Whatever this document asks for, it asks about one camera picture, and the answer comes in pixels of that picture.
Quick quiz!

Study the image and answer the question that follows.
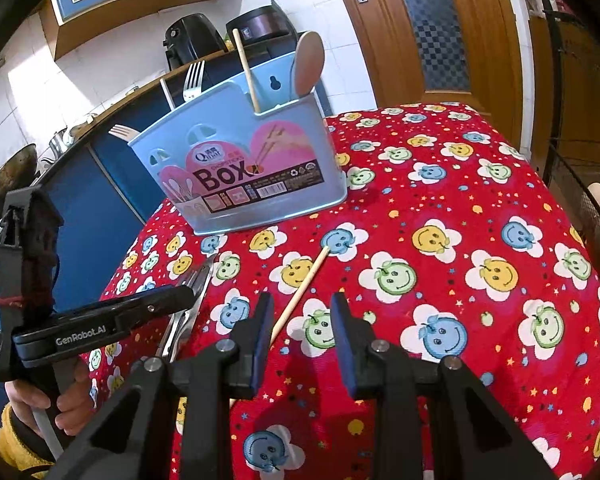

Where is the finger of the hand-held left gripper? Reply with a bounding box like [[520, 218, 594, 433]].
[[114, 285, 198, 334]]

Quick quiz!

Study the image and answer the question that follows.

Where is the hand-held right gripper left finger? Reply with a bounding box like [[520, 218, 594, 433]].
[[44, 291, 276, 480]]

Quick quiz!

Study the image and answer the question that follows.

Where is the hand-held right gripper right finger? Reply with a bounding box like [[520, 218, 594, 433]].
[[329, 291, 557, 480]]

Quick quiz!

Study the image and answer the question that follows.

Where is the wooden chopstick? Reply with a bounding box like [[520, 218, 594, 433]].
[[232, 28, 262, 113], [269, 246, 330, 349]]

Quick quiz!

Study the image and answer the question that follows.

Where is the light blue utensil box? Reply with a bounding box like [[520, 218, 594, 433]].
[[127, 56, 349, 235]]

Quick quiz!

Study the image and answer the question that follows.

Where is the cream spoon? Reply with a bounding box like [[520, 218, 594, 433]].
[[294, 31, 326, 99]]

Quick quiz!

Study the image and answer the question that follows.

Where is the person's left forearm yellow sleeve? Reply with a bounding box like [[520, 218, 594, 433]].
[[0, 404, 57, 479]]

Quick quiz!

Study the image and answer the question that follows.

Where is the person's left hand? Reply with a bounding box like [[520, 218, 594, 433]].
[[5, 360, 94, 429]]

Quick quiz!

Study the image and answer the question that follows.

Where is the blue kitchen counter cabinet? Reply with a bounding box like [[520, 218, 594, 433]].
[[0, 45, 334, 401]]

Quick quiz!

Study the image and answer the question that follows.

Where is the steel wok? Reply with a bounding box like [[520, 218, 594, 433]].
[[0, 143, 39, 224]]

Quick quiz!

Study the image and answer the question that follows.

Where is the steel kettle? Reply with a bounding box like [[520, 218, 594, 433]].
[[48, 130, 70, 159]]

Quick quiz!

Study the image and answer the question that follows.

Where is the red smiley flower tablecloth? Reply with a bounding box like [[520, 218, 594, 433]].
[[80, 102, 600, 480]]

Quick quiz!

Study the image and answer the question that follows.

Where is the black air fryer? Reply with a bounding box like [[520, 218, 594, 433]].
[[162, 14, 227, 74]]

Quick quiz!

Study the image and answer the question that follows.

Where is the black metal rack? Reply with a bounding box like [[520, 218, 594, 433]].
[[539, 0, 600, 282]]

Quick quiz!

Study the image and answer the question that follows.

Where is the dark rice cooker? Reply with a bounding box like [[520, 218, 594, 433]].
[[224, 5, 297, 46]]

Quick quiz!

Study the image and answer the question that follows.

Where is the wooden door with glass pane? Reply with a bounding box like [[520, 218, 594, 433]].
[[325, 0, 531, 149]]

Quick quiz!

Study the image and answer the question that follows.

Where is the wooden side cabinet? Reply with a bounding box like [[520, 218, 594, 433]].
[[527, 14, 600, 173]]

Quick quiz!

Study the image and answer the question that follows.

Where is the glass door wall cabinet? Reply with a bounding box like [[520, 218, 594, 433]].
[[39, 0, 254, 61]]

